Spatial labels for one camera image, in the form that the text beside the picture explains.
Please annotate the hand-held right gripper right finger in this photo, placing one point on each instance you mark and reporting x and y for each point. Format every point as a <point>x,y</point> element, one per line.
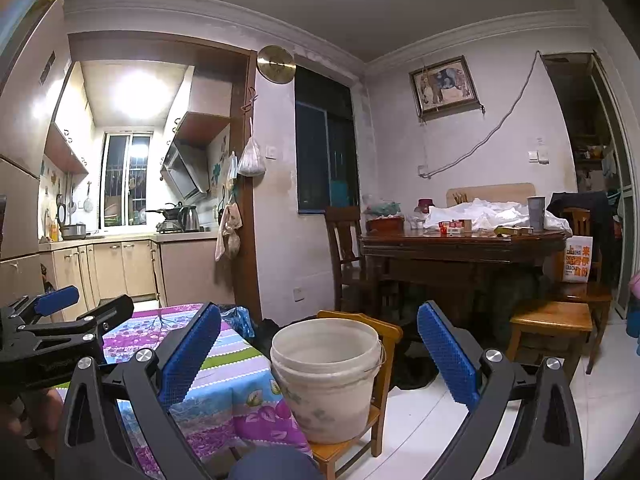
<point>447,355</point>

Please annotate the dark wooden dining table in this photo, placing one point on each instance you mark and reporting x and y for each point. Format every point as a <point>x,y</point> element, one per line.
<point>450,260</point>

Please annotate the brown door frame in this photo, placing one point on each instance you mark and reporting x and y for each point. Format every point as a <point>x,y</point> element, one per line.
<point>245,110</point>

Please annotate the white orange shopping bag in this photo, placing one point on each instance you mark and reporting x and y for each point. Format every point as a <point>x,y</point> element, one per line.
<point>577,260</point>

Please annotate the white wall socket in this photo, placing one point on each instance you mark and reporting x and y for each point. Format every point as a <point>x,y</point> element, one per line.
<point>298,294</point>

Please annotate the kitchen ceiling light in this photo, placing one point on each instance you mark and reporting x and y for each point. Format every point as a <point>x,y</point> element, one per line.
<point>131,94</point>

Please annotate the yellow bottle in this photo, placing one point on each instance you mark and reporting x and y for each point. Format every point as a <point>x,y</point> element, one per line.
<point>54,232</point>

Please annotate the steel range hood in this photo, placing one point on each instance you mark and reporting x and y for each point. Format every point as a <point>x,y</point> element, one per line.
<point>185,172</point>

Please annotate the dark window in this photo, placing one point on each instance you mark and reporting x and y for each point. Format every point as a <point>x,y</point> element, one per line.
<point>325,150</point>

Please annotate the flower wall sticker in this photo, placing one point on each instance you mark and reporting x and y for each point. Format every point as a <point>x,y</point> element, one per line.
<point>217,170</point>

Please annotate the hanging white bag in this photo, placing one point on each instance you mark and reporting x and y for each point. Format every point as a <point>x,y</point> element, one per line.
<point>231,167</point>

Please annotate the wooden stool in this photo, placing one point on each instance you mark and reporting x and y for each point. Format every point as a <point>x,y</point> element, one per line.
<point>550,316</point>

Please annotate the framed picture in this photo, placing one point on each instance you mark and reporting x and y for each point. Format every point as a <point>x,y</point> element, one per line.
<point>445,85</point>

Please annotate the white crumpled cloth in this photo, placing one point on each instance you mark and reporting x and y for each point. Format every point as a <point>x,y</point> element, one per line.
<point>490,215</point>

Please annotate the yellow flat box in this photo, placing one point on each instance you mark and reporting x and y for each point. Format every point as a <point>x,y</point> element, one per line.
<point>512,230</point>

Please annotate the round gold plate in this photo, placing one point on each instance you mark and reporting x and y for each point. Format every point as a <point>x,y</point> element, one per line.
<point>276,64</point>

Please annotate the dark bag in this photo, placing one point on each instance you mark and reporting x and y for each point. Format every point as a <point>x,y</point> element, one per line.
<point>265,337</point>

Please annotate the white single light switch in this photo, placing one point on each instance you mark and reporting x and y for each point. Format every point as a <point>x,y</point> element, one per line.
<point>271,152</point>

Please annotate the striped floral tablecloth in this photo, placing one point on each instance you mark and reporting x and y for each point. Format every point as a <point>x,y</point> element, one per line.
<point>235,375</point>

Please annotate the person's leg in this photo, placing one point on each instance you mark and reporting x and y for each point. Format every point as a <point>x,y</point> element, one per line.
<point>275,467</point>

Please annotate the red bowl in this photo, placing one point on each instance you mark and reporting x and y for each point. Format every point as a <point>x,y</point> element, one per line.
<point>385,224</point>

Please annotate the grey cup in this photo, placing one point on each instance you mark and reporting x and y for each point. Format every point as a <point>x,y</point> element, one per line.
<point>536,212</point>

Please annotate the steel kettle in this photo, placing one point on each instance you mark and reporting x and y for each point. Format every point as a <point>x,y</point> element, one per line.
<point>189,219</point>

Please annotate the beige lower kitchen cabinets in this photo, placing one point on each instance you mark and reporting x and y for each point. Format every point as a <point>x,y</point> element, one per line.
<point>185,270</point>

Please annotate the kitchen window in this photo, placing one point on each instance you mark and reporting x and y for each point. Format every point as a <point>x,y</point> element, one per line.
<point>127,180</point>

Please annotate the black wok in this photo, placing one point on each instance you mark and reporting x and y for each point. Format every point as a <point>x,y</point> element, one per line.
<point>167,211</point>

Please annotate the metal pot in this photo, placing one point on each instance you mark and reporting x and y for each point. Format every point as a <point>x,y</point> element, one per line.
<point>72,232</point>

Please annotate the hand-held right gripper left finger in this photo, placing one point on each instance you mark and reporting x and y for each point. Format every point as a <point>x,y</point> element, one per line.
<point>192,355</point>

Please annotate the upper cabinet above hood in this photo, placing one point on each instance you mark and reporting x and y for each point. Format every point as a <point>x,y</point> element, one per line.
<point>207,110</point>

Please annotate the sliding door frame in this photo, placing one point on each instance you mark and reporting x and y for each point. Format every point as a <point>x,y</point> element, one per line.
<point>617,160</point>

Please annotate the black floor bag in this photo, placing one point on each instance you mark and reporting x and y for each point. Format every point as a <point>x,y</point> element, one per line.
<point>415,365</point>

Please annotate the hanging strainer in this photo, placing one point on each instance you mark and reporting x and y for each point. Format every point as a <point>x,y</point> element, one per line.
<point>88,204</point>

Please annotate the red jar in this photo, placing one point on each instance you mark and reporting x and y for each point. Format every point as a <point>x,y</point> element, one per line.
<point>426,206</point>

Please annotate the hanging clear plastic bag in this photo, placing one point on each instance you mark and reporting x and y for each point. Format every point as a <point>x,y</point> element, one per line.
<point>251,160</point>

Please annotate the small red boxes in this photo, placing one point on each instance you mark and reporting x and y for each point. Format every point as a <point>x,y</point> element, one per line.
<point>455,228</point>

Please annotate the wooden chair with jacket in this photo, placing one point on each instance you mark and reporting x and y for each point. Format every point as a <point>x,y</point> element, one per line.
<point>595,290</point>

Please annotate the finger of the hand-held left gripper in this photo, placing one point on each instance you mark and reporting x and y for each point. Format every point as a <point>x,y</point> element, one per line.
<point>107,310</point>
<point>57,300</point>

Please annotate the dark wooden chair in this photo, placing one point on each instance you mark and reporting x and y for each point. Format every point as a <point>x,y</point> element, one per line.
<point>345,250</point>

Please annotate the beige wooden board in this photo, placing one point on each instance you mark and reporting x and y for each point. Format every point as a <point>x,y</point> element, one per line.
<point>500,192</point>

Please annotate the blue plastic bag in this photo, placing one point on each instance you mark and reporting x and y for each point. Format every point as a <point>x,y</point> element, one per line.
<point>239,321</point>

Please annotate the white double light switch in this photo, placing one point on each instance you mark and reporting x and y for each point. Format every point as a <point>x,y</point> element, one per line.
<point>539,156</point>

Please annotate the gas stove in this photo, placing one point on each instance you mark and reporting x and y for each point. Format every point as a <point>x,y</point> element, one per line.
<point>169,227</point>

